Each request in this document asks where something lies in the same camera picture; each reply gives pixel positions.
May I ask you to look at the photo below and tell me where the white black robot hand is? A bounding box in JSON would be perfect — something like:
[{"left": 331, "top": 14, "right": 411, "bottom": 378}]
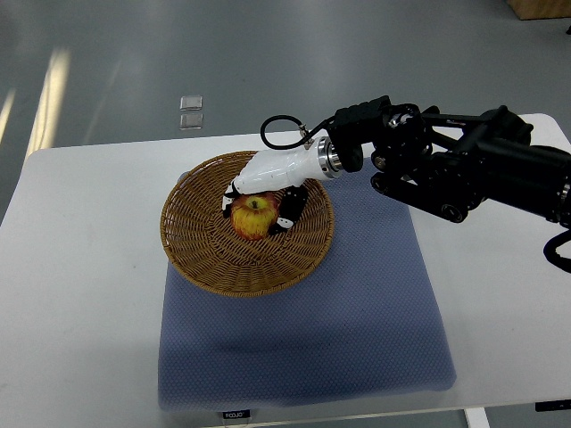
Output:
[{"left": 221, "top": 136, "right": 343, "bottom": 235}]

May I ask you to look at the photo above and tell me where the red yellow apple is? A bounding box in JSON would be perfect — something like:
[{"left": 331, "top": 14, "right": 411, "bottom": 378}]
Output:
[{"left": 230, "top": 192, "right": 278, "bottom": 241}]

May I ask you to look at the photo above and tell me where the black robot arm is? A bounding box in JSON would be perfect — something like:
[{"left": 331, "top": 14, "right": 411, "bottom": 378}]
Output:
[{"left": 291, "top": 95, "right": 570, "bottom": 272}]

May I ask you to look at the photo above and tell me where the brown wicker basket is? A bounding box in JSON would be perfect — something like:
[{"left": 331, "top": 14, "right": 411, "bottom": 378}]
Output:
[{"left": 160, "top": 151, "right": 335, "bottom": 298}]

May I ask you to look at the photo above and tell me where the lower floor plate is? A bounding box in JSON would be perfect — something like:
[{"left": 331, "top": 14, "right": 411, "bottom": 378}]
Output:
[{"left": 179, "top": 112, "right": 203, "bottom": 130}]

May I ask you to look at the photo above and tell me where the floor plate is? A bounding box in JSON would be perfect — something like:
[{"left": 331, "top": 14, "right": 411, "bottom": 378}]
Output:
[
  {"left": 179, "top": 112, "right": 203, "bottom": 130},
  {"left": 179, "top": 95, "right": 203, "bottom": 111}
]

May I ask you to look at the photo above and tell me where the upper floor plate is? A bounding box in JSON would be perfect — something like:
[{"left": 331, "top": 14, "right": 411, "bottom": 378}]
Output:
[{"left": 179, "top": 95, "right": 203, "bottom": 111}]

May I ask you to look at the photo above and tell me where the blue grey fabric mat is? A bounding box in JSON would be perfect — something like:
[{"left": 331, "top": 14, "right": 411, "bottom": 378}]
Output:
[{"left": 158, "top": 163, "right": 456, "bottom": 411}]

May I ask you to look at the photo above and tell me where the black table control panel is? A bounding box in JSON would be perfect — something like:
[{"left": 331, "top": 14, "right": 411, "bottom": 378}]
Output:
[{"left": 220, "top": 409, "right": 252, "bottom": 421}]

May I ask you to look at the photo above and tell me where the wooden box corner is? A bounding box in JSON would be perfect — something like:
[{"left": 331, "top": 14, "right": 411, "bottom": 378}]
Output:
[{"left": 507, "top": 0, "right": 570, "bottom": 21}]

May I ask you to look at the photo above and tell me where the white table leg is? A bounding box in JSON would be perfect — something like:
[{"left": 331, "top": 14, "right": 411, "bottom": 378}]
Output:
[{"left": 464, "top": 407, "right": 491, "bottom": 428}]

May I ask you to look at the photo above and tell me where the black table label plate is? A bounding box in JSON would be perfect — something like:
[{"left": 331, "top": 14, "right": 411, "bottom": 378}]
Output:
[{"left": 534, "top": 399, "right": 571, "bottom": 412}]

